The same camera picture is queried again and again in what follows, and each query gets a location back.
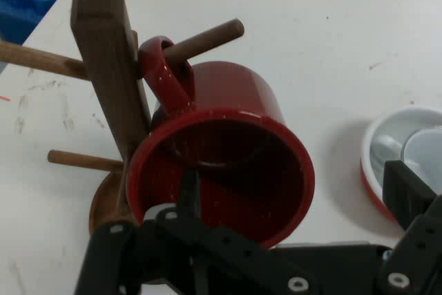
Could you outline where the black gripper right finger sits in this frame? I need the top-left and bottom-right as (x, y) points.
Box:
(378, 160), (442, 295)

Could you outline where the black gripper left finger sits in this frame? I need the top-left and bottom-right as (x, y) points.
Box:
(74, 167), (319, 295)

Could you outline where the red enamel mug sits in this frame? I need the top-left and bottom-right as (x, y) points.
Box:
(126, 35), (316, 249)

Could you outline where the clear glass cup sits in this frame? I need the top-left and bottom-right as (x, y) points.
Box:
(400, 128), (442, 196)

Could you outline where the white bowl with red outside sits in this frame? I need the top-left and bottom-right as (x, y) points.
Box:
(360, 106), (442, 225)

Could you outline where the dark wooden mug tree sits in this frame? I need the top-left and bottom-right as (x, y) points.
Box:
(0, 0), (245, 234)

